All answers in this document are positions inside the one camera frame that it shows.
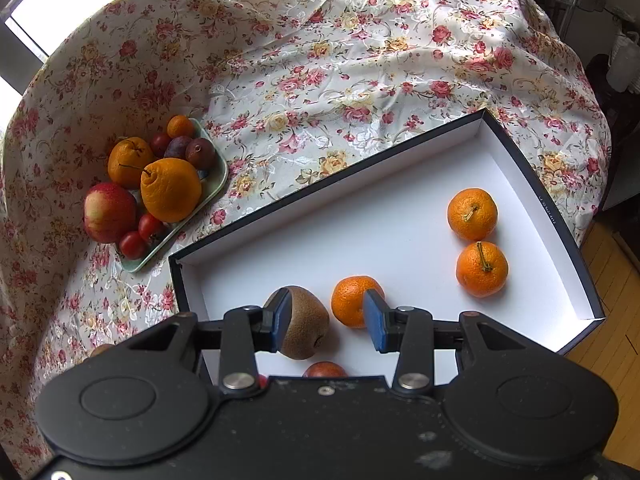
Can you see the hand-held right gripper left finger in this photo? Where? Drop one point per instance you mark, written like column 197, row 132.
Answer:
column 281, row 322

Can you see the red tomato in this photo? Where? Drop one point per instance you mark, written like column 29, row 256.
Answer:
column 132, row 245
column 150, row 227

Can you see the pale green plate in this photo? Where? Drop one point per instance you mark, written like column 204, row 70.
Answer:
column 212, row 180

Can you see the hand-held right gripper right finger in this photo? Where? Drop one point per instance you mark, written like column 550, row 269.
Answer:
column 374, row 320

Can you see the brown kiwi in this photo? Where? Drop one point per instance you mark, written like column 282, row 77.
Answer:
column 307, row 322
column 97, row 351

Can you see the dark window frame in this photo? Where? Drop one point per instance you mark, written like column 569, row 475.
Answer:
column 22, row 52

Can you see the small orange mandarin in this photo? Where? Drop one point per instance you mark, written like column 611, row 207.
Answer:
column 472, row 213
column 481, row 269
column 350, row 307
column 180, row 126

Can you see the small dark red plum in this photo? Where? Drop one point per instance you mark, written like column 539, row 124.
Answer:
column 159, row 144

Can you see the floral tablecloth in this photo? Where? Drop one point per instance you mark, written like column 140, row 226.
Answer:
column 325, row 60

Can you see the large bumpy orange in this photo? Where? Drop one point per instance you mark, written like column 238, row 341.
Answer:
column 171, row 189
column 127, row 162

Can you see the red apple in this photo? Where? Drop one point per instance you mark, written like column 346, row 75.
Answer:
column 109, row 212

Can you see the white jug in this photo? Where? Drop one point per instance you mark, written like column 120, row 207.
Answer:
column 623, row 62

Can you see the black box with white inside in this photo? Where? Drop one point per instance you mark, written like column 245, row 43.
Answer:
column 390, row 230

